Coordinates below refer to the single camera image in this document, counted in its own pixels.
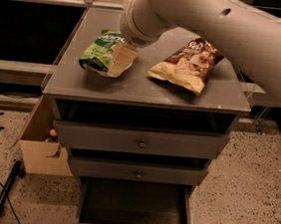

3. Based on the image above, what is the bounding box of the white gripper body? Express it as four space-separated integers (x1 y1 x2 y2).
120 0 163 48

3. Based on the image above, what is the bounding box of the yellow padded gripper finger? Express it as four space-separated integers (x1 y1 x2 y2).
108 43 138 77

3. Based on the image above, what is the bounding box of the green rice chip bag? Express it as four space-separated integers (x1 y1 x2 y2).
79 29 124 72

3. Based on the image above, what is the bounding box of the white paper bowl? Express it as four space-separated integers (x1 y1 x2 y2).
87 62 133 78

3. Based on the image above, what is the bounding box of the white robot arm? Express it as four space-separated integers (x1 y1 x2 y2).
120 0 281 106

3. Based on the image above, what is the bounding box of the brown yellow chip bag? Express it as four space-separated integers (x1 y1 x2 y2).
147 37 224 96

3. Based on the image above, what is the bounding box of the grey drawer cabinet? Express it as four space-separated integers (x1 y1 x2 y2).
29 2 260 224

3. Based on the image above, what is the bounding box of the grey middle drawer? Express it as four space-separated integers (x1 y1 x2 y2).
70 157 208 186

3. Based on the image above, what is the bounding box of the grey drawer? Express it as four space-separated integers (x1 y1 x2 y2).
74 177 191 224
70 157 208 186
54 120 229 159

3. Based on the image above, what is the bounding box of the grey top drawer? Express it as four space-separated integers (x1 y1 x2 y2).
54 120 229 159

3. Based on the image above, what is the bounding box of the grey bottom drawer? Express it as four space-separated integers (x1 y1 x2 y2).
74 177 191 224

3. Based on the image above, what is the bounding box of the orange ball in box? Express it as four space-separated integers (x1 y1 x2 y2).
49 128 57 138

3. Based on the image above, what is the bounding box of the cardboard box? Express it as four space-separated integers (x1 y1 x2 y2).
17 96 72 177

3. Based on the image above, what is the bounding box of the black floor pole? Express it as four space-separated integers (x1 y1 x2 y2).
0 160 25 214

